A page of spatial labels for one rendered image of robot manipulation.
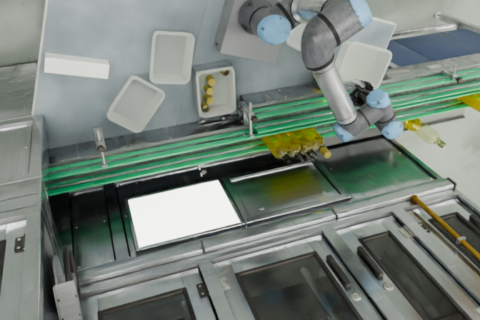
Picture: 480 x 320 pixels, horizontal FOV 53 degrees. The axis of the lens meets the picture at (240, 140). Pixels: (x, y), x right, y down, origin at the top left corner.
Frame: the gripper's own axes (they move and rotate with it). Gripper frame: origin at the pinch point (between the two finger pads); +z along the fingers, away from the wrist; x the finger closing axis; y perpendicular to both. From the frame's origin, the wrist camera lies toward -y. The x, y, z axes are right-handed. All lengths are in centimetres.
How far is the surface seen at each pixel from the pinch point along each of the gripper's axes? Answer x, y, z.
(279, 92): 24.3, 16.2, 26.8
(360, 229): 42, -1, -43
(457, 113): 18, -89, 20
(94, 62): 23, 101, 26
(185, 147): 48, 60, 9
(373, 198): 35.9, -11.2, -31.3
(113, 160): 58, 89, 9
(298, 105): 22.9, 11.2, 14.9
